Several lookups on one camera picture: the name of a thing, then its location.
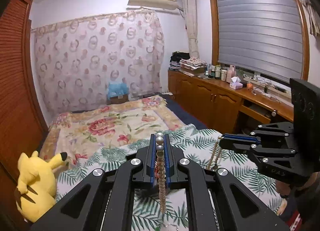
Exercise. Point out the patterned sheer curtain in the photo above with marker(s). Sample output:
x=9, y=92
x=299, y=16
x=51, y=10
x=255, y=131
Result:
x=77, y=59

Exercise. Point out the stack of folded clothes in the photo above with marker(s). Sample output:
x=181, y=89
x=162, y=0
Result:
x=191, y=66

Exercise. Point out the pink tissue box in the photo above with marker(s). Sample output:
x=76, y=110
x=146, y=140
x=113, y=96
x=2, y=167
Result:
x=235, y=83

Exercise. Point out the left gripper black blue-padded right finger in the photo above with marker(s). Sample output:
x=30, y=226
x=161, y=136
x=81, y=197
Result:
x=217, y=200

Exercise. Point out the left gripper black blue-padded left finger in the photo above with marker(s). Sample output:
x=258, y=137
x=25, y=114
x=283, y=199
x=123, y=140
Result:
x=103, y=199

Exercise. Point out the wooden louvred wardrobe door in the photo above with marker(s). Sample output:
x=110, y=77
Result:
x=22, y=124

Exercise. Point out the pink bottle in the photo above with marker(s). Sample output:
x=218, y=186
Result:
x=231, y=72

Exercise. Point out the wooden sideboard cabinet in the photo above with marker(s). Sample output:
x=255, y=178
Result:
x=221, y=108

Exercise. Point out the blue plush toy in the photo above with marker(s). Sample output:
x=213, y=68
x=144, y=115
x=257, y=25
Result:
x=116, y=90

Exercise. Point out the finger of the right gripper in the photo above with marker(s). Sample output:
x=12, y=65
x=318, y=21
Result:
x=244, y=144
x=273, y=129

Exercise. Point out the grey window blind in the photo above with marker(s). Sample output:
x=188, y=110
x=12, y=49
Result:
x=261, y=35

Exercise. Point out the yellow Pikachu plush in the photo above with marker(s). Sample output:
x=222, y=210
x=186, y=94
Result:
x=36, y=185

